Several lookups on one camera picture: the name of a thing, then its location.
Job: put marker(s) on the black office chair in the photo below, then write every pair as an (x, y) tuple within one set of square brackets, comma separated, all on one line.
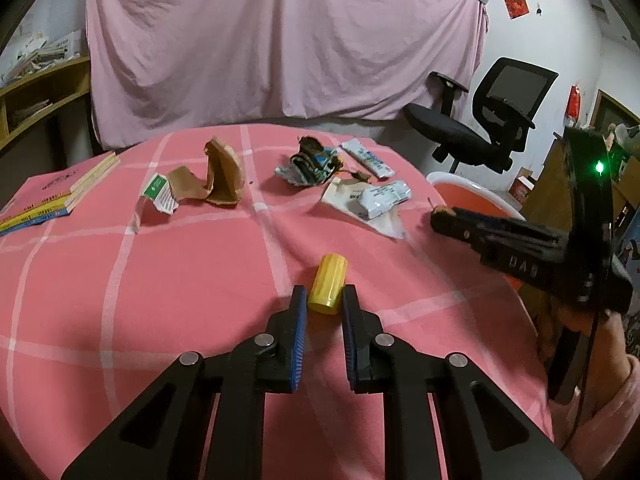
[(504, 105)]

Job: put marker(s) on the red hanging ornament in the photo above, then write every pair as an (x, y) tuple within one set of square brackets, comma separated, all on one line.
[(574, 103)]

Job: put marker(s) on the brown torn cardboard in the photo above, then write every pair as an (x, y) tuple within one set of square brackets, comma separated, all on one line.
[(225, 177)]

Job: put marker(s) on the white silver foil packet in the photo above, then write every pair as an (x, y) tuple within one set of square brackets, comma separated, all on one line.
[(377, 200)]

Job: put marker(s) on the wooden wall shelf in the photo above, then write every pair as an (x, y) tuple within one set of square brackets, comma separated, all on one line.
[(30, 100)]

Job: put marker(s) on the pink top book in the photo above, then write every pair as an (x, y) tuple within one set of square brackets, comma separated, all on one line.
[(43, 188)]

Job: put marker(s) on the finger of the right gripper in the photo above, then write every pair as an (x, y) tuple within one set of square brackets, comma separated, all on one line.
[(493, 236)]

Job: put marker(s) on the pink sleeve forearm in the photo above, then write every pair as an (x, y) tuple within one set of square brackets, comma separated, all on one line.
[(606, 445)]

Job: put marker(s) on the red box on floor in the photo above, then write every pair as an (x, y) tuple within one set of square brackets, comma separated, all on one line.
[(522, 185)]

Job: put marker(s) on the person's right hand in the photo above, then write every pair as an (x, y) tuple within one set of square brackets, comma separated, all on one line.
[(609, 366)]

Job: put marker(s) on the pink checked tablecloth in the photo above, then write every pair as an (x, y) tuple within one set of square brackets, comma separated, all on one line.
[(95, 305)]

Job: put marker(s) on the colourful wrapper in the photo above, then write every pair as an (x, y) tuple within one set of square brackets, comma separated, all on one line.
[(312, 165)]

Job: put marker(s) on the yellow middle book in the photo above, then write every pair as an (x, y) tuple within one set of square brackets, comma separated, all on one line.
[(91, 182)]

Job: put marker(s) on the pile of papers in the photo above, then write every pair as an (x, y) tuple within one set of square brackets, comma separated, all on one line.
[(41, 53)]

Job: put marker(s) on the blue bottom book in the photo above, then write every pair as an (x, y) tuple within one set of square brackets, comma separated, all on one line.
[(16, 215)]

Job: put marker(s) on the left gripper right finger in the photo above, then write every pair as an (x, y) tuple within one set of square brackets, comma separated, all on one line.
[(443, 417)]

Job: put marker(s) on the red plastic basin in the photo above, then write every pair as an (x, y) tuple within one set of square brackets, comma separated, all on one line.
[(461, 192)]

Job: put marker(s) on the green white paper box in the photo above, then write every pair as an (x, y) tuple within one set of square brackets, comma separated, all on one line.
[(157, 193)]

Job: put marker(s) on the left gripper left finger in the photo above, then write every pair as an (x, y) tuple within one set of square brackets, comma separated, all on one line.
[(203, 417)]

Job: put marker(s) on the yellow plastic cylinder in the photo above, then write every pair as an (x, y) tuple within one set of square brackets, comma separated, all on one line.
[(330, 278)]

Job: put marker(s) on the white toothpaste tube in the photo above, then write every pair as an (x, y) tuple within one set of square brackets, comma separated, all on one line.
[(367, 159)]

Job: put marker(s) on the pink hanging sheet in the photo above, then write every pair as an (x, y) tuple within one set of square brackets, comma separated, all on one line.
[(164, 65)]

